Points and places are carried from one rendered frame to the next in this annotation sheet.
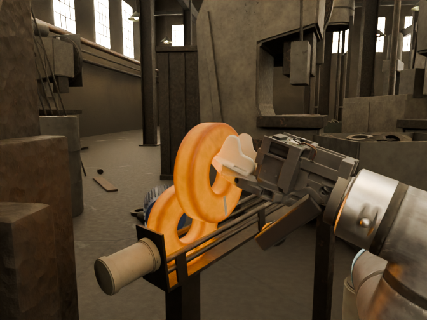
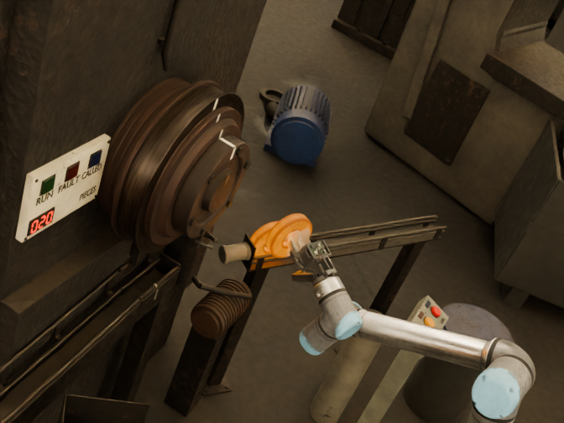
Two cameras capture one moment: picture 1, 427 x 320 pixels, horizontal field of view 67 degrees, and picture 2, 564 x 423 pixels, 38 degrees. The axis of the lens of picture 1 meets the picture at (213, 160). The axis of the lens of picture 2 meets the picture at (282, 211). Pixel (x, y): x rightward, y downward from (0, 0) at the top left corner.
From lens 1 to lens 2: 2.08 m
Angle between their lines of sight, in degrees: 27
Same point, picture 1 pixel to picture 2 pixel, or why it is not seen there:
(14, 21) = not seen: hidden behind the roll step
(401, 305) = (315, 324)
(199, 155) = (280, 233)
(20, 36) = not seen: hidden behind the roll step
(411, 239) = (326, 307)
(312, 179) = (316, 268)
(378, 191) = (327, 288)
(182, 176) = (270, 238)
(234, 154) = (296, 239)
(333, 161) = (326, 267)
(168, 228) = (260, 243)
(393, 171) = not seen: outside the picture
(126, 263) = (234, 253)
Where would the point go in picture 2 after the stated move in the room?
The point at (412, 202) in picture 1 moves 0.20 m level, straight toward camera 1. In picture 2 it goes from (333, 297) to (281, 314)
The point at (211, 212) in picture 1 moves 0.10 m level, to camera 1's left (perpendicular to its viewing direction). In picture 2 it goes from (279, 253) to (250, 239)
